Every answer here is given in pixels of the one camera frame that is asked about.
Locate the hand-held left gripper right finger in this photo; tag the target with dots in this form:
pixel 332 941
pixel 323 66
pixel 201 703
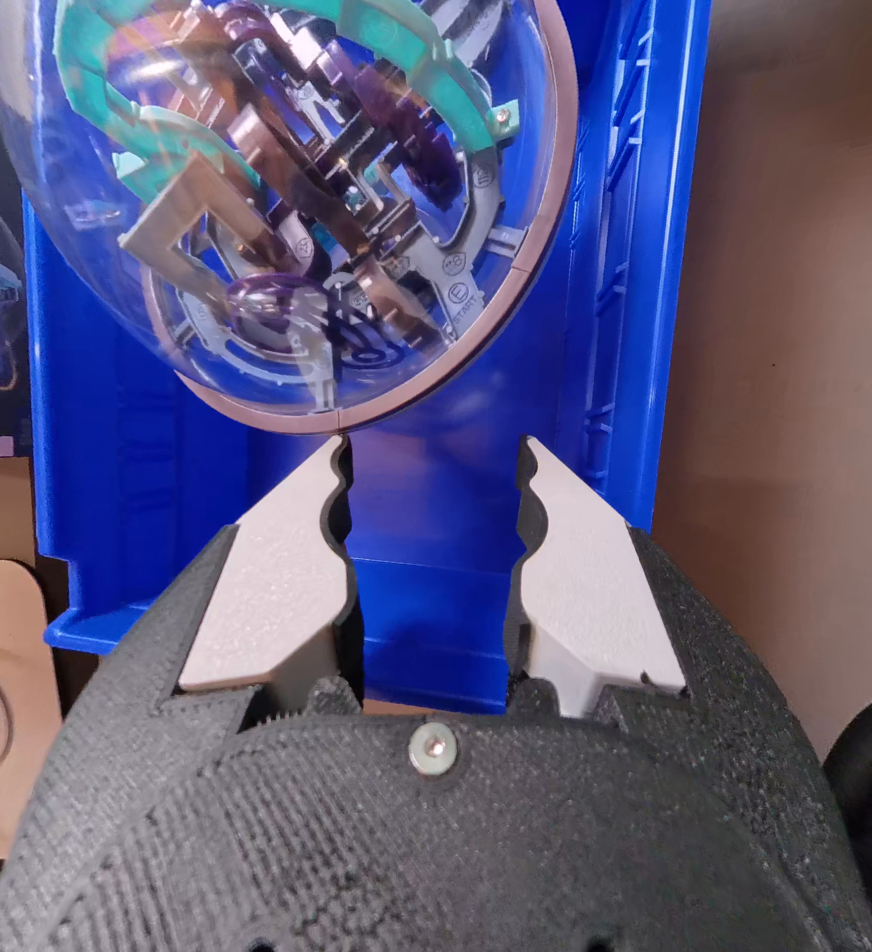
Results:
pixel 600 595

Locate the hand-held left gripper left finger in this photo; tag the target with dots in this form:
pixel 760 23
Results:
pixel 265 595

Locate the blue plastic bin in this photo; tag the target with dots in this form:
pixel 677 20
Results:
pixel 615 223

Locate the clear plastic maze ball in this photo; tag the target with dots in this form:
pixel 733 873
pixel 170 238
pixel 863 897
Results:
pixel 302 194

